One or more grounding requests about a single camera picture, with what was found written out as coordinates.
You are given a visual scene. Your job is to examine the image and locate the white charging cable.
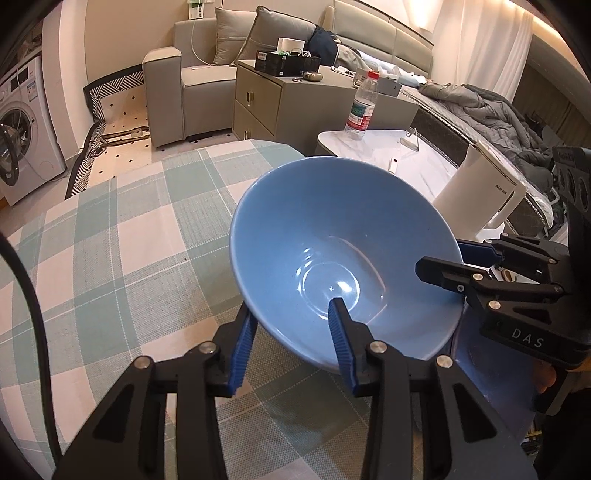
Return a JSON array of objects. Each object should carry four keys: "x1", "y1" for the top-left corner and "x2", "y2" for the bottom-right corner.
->
[{"x1": 187, "y1": 18, "x2": 218, "y2": 68}]

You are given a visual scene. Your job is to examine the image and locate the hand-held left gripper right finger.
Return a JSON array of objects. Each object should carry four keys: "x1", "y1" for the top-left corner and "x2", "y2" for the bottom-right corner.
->
[{"x1": 328, "y1": 298, "x2": 525, "y2": 480}]

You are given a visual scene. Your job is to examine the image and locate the black box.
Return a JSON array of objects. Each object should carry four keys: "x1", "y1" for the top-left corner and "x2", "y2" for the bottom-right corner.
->
[{"x1": 255, "y1": 50, "x2": 321, "y2": 78}]

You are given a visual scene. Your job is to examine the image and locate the white marble side table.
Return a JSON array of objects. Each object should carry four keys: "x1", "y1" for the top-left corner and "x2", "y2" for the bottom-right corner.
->
[{"x1": 315, "y1": 129, "x2": 568, "y2": 259}]

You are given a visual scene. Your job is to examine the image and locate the dark grey cushion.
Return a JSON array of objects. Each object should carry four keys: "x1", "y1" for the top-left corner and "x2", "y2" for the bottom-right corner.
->
[{"x1": 233, "y1": 6, "x2": 324, "y2": 68}]

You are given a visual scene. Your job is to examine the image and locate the grey padded jacket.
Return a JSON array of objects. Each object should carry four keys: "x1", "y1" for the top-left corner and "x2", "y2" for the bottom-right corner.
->
[{"x1": 418, "y1": 83, "x2": 555, "y2": 185}]

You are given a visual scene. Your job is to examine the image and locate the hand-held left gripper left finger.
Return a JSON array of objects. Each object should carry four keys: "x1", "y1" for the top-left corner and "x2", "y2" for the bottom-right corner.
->
[{"x1": 51, "y1": 305, "x2": 259, "y2": 480}]

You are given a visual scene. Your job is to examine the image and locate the black cable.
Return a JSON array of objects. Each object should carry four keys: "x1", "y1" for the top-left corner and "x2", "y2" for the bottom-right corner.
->
[{"x1": 0, "y1": 231, "x2": 63, "y2": 462}]

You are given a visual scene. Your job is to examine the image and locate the white electric kettle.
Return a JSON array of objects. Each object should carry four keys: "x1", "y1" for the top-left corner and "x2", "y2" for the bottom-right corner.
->
[{"x1": 431, "y1": 140, "x2": 527, "y2": 232}]

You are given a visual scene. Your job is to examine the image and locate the navy cushion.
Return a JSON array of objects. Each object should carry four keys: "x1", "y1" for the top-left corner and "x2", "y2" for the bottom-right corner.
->
[{"x1": 307, "y1": 26, "x2": 342, "y2": 65}]

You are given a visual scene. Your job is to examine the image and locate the black white patterned rug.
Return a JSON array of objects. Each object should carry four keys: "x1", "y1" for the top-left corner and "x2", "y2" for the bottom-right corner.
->
[{"x1": 65, "y1": 65, "x2": 160, "y2": 200}]

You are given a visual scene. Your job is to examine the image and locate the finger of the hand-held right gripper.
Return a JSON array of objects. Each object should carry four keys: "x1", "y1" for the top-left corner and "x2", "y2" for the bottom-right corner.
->
[
  {"x1": 457, "y1": 233, "x2": 573, "y2": 278},
  {"x1": 414, "y1": 256, "x2": 566, "y2": 303}
]

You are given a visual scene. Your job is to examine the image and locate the wall socket with green plug-in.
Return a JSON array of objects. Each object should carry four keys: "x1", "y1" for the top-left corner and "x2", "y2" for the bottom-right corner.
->
[{"x1": 182, "y1": 0, "x2": 217, "y2": 20}]

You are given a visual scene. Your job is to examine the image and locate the light grey cushion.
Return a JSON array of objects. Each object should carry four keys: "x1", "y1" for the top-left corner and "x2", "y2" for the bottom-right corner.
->
[{"x1": 213, "y1": 7, "x2": 257, "y2": 66}]

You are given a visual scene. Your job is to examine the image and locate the grey bedside cabinet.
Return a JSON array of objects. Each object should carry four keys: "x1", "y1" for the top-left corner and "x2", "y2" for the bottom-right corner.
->
[{"x1": 232, "y1": 59, "x2": 419, "y2": 144}]

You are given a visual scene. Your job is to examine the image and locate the white curtain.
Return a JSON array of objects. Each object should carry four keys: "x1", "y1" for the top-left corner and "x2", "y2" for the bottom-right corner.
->
[{"x1": 431, "y1": 0, "x2": 534, "y2": 102}]

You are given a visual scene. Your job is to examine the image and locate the plastic water bottle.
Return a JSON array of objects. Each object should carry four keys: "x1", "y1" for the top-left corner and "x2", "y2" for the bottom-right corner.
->
[{"x1": 344, "y1": 71, "x2": 380, "y2": 140}]

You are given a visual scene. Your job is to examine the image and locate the grey sofa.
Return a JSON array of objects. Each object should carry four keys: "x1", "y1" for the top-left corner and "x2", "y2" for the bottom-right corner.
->
[{"x1": 142, "y1": 0, "x2": 333, "y2": 148}]

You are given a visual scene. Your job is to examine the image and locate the green white checked tablecloth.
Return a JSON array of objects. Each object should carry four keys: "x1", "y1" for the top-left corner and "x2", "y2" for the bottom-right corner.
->
[{"x1": 0, "y1": 138, "x2": 536, "y2": 480}]

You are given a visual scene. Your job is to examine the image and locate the person's right hand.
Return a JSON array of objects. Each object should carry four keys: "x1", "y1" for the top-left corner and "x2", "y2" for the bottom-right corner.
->
[{"x1": 534, "y1": 360, "x2": 559, "y2": 394}]

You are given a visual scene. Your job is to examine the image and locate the white washing machine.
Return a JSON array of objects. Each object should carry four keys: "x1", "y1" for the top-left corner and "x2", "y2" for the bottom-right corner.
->
[{"x1": 0, "y1": 55, "x2": 68, "y2": 207}]

